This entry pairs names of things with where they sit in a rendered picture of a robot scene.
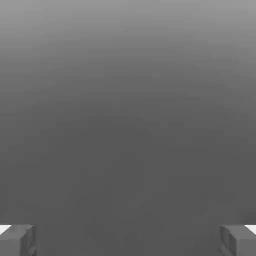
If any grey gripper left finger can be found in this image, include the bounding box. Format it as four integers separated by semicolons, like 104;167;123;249
0;223;38;256

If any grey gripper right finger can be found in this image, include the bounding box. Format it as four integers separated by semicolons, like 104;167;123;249
219;223;256;256

